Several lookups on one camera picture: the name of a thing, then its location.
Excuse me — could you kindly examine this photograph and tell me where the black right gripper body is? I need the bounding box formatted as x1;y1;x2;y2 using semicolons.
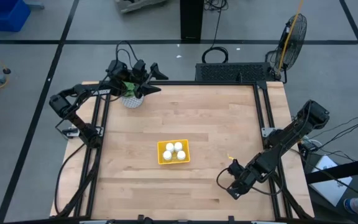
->
226;158;258;200

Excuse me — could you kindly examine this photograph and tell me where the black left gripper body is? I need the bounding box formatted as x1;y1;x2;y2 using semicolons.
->
106;58;155;99

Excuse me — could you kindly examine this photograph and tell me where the yellow plastic slotted basket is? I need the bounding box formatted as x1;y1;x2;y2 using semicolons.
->
157;139;191;165

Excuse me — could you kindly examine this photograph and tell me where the succulent in white patterned pot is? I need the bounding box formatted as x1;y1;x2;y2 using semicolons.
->
119;81;145;110

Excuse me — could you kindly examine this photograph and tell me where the black upright pillar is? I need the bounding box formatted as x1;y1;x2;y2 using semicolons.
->
180;0;204;41

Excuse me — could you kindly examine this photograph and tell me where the grey flat object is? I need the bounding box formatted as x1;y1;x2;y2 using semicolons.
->
115;0;169;14

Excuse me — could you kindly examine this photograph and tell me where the black perforated computer case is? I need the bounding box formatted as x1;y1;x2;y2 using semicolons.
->
195;62;276;83

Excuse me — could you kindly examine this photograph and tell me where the white power strip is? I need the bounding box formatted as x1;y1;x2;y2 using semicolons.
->
298;138;323;153

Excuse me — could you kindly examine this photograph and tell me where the white laptop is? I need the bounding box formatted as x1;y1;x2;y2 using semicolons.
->
309;154;353;208

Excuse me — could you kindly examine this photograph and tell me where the black metal beam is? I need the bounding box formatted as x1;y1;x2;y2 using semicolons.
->
305;155;358;185

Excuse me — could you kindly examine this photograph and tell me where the black floor fan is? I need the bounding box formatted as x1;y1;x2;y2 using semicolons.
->
265;12;308;84

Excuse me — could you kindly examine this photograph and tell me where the blue plastic bin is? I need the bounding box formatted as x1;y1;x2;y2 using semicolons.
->
0;0;32;32

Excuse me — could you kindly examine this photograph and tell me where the black coiled cable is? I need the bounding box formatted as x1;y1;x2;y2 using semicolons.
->
201;0;229;65

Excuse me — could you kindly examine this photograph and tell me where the yellow hanging cable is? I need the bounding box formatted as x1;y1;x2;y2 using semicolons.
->
275;0;304;78

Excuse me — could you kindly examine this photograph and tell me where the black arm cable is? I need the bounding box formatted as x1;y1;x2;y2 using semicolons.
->
53;144;85;215

